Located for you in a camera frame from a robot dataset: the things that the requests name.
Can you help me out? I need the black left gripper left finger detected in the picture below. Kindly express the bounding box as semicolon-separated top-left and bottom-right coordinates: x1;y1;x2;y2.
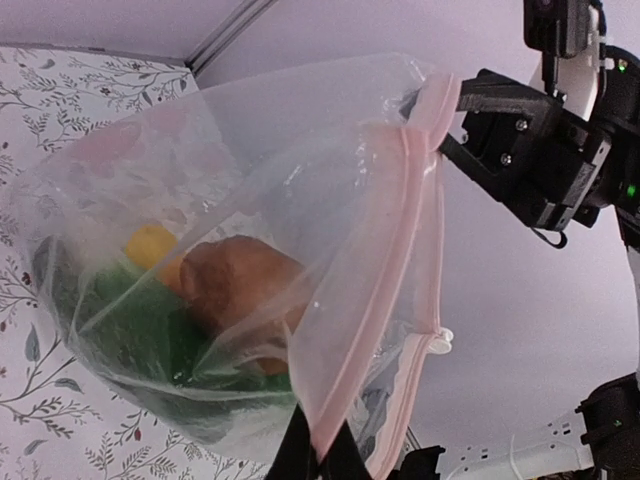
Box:
264;406;319;480

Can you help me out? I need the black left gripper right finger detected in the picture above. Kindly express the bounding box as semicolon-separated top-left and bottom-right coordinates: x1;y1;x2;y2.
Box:
319;422;372;480

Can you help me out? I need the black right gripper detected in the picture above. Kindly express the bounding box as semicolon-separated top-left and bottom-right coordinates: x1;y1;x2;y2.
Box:
399;71;611;232

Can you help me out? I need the brown potato toy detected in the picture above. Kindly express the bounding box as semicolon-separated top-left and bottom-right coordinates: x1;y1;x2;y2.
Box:
181;235;313;376

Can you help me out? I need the green bok choy toy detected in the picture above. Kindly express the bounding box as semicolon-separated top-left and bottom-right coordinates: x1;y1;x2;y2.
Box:
31;237;294;445

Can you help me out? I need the clear zip top bag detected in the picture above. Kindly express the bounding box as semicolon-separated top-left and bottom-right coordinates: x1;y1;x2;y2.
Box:
5;54;461;479

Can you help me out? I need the yellow lemon toy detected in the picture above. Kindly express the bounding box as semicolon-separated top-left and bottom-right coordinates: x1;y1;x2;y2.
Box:
124;224;177;270

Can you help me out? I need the orange fruit toy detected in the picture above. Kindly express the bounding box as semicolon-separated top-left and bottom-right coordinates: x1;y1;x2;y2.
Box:
156;256;184;297

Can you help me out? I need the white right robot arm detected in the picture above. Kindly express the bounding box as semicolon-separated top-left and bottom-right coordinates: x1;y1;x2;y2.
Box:
390;41;639;479

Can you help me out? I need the floral patterned tablecloth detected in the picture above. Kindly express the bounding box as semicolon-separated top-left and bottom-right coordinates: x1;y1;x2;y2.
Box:
1;47;267;479

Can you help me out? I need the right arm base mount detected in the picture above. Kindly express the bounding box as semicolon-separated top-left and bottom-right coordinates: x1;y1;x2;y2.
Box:
387;445;446;480

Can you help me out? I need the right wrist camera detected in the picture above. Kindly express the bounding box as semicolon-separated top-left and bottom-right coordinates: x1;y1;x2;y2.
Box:
523;1;607;98

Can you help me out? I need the white wall power strip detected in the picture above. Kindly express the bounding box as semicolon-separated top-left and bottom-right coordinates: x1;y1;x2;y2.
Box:
436;412;594;480

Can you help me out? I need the right aluminium frame post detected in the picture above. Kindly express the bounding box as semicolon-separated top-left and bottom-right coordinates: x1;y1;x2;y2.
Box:
184;0;278;78

